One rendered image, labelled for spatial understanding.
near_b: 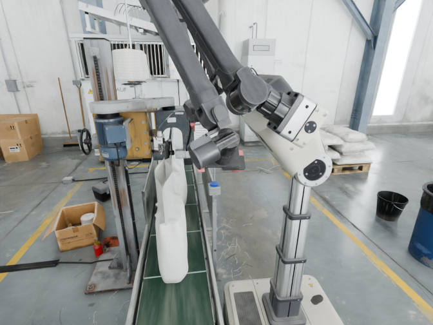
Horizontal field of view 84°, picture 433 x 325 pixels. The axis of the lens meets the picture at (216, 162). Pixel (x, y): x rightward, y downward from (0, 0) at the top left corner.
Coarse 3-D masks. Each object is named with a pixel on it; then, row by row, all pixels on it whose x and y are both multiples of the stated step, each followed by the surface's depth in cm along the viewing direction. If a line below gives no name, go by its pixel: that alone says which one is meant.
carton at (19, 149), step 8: (32, 136) 473; (0, 144) 434; (8, 144) 436; (16, 144) 439; (24, 144) 444; (32, 144) 470; (40, 144) 501; (8, 152) 440; (16, 152) 443; (24, 152) 447; (32, 152) 468; (8, 160) 445; (16, 160) 448; (24, 160) 451
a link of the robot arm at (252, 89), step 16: (176, 0) 60; (192, 0) 60; (192, 16) 60; (208, 16) 61; (192, 32) 63; (208, 32) 60; (208, 48) 61; (224, 48) 62; (224, 64) 61; (240, 64) 62; (224, 80) 63; (240, 80) 59; (256, 80) 60; (240, 96) 60; (256, 96) 60
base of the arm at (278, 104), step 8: (272, 88) 66; (272, 96) 64; (280, 96) 65; (288, 96) 65; (296, 96) 66; (264, 104) 64; (272, 104) 64; (280, 104) 64; (288, 104) 64; (296, 104) 64; (264, 112) 66; (272, 112) 65; (280, 112) 64; (288, 112) 64; (272, 120) 67; (280, 120) 66; (288, 120) 65; (272, 128) 68; (280, 128) 66
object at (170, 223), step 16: (160, 176) 151; (160, 192) 124; (160, 208) 131; (176, 208) 140; (160, 224) 129; (176, 224) 130; (160, 240) 131; (176, 240) 132; (160, 256) 136; (176, 256) 135; (160, 272) 141; (176, 272) 139
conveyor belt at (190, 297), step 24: (192, 192) 254; (192, 216) 212; (192, 240) 182; (192, 264) 159; (144, 288) 142; (168, 288) 142; (192, 288) 142; (144, 312) 128; (168, 312) 128; (192, 312) 128
